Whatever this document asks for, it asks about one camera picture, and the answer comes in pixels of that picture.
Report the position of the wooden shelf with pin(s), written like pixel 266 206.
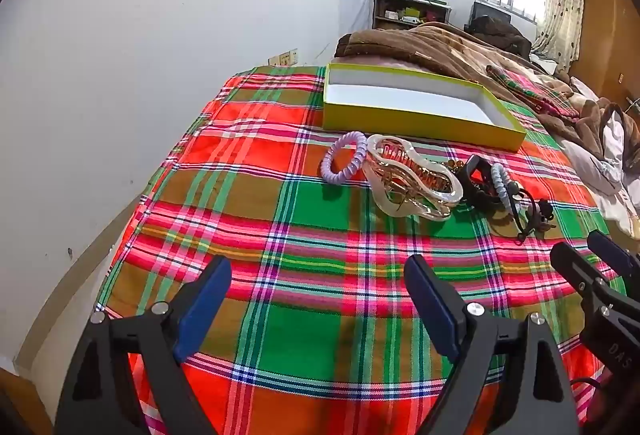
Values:
pixel 395 10

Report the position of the wall socket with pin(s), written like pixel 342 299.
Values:
pixel 284 58

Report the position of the white clothing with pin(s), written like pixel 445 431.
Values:
pixel 590 165

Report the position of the wooden wardrobe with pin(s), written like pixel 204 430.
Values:
pixel 605 30

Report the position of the folded plaid cloth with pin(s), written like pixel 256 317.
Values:
pixel 530 90

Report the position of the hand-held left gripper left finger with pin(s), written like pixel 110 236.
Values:
pixel 205 305

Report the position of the clear hair claw clip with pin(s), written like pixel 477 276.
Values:
pixel 450 195

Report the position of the black monitor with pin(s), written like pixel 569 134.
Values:
pixel 487 10

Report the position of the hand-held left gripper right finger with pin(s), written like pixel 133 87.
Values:
pixel 430 305

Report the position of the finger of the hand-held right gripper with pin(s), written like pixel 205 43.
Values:
pixel 612 255
pixel 575 267

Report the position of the plaid bed sheet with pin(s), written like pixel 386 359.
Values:
pixel 300 225

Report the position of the brown fleece blanket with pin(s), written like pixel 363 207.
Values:
pixel 450 52

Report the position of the patterned curtain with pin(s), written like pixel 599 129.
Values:
pixel 557 10

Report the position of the dark jacket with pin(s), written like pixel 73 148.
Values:
pixel 500 32

